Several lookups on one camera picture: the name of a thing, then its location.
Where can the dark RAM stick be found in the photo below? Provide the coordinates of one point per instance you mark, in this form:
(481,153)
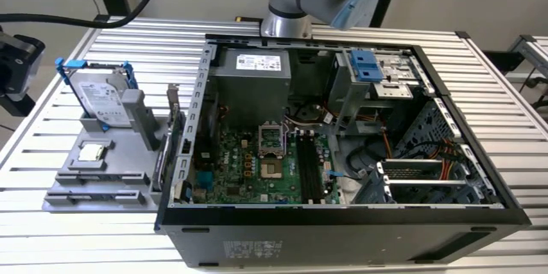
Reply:
(103,177)
(94,196)

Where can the black RAM slot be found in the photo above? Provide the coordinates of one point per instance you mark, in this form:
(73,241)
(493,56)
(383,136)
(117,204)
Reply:
(303,166)
(315,166)
(321,166)
(310,166)

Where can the round black cooler fan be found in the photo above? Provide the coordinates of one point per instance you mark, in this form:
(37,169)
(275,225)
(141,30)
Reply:
(306,113)

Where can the grey power supply unit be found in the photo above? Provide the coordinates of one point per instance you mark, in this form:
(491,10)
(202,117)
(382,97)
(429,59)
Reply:
(253,94)

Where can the CPU socket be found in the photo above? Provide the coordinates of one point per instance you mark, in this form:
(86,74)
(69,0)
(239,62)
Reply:
(271,168)

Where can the grey metal drive cage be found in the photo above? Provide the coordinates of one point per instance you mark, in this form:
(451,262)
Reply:
(343,100)

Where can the green motherboard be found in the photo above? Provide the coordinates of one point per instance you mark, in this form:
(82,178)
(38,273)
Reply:
(231,171)

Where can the graphics card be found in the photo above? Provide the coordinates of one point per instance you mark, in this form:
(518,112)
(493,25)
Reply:
(175,126)

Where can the blue plastic drive latch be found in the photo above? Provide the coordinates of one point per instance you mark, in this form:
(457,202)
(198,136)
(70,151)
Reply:
(365,62)

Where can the metal disk bay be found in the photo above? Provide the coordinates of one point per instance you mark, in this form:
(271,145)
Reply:
(411,168)

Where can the grey parts rack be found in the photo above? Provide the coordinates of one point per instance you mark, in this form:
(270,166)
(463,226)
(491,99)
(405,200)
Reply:
(125,158)

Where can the black open PC case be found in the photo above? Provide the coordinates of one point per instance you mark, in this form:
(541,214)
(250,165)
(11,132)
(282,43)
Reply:
(299,242)

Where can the hard disk in blue carrier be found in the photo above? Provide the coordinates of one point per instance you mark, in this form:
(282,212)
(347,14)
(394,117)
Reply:
(99,94)

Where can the silver CPU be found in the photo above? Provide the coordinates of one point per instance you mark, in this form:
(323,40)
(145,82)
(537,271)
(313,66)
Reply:
(91,152)

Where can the aluminium side table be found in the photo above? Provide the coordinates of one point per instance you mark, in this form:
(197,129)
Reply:
(529,44)

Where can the black table bracket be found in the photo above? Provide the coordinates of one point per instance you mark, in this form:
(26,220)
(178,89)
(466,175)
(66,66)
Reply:
(506,60)

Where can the silver camera with black bracket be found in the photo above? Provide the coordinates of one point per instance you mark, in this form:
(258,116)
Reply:
(22,75)

